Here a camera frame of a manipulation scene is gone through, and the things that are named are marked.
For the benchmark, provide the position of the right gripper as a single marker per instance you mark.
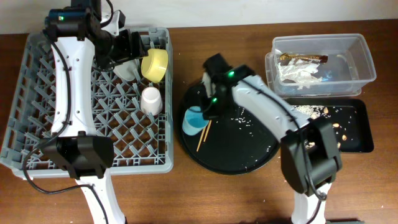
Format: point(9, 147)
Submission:
point(211, 113)

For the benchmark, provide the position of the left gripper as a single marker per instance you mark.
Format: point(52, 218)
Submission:
point(132, 49)

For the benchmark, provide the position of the wooden chopstick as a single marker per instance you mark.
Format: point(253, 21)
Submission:
point(207, 131)
point(201, 139)

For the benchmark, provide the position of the grey plate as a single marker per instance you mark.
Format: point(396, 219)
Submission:
point(128, 71)

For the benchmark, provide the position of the blue cup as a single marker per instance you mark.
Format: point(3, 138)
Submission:
point(193, 121)

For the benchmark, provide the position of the yellow bowl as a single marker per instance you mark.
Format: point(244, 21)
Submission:
point(154, 66)

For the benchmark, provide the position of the pink cup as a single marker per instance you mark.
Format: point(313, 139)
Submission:
point(151, 101)

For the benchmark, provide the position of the brown snack wrapper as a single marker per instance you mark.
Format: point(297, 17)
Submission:
point(286, 58)

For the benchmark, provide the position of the white napkin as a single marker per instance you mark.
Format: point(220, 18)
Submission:
point(299, 71)

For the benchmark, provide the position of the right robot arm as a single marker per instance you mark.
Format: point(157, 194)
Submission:
point(310, 158)

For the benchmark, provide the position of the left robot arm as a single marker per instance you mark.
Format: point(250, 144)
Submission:
point(80, 39)

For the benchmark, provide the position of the grey dishwasher rack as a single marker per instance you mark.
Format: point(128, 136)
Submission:
point(143, 143)

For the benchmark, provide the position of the round black tray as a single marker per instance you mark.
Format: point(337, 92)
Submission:
point(236, 144)

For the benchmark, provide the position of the clear plastic bin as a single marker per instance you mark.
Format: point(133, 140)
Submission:
point(349, 67)

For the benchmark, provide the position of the black rectangular tray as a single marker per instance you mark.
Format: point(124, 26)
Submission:
point(349, 120)

